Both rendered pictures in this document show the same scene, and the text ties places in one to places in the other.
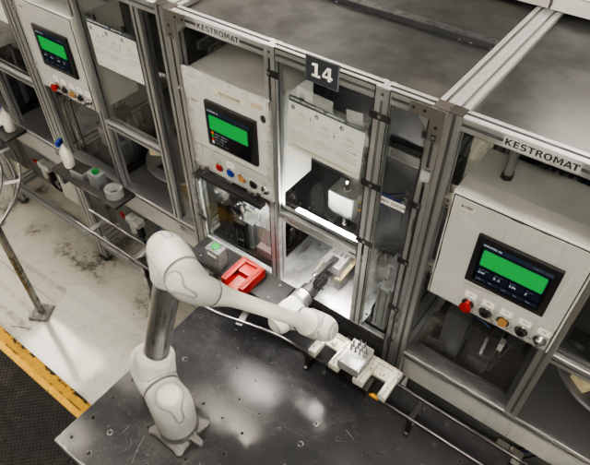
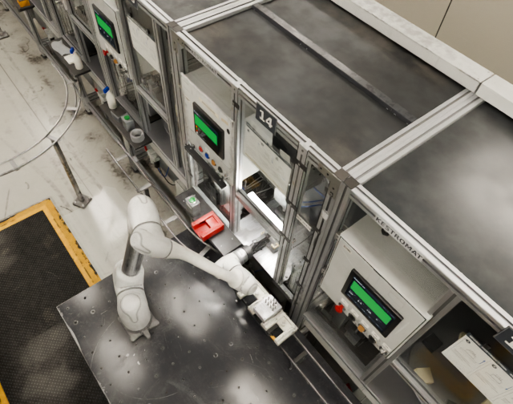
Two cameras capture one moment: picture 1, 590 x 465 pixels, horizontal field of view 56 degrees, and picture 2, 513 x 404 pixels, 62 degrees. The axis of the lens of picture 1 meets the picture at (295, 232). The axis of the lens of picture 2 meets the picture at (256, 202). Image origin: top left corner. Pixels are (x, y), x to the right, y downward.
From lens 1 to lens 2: 0.51 m
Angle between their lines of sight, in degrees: 11
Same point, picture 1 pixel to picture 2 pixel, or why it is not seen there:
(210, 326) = not seen: hidden behind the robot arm
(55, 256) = (101, 160)
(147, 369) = (121, 280)
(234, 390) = (183, 305)
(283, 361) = (223, 292)
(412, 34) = (352, 94)
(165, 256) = (136, 218)
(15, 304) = (66, 190)
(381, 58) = (317, 115)
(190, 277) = (147, 239)
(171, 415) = (128, 317)
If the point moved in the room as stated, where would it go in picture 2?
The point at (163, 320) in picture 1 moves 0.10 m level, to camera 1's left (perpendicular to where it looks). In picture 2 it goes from (134, 254) to (115, 249)
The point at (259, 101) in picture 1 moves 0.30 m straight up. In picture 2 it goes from (226, 119) to (226, 61)
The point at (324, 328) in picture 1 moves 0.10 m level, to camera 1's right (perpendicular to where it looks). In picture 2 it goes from (245, 287) to (264, 292)
